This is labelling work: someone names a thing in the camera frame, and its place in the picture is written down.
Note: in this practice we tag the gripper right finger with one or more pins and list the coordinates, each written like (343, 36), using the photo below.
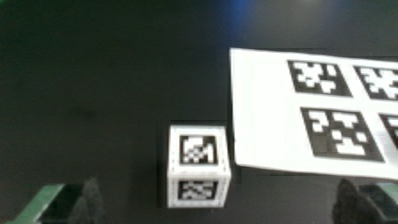
(367, 203)

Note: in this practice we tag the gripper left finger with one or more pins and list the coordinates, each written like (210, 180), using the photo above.
(66, 204)

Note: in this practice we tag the white tagged cube nut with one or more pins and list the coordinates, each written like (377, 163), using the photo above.
(198, 167)

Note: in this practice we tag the white marker base plate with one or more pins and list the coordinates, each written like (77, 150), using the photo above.
(315, 113)

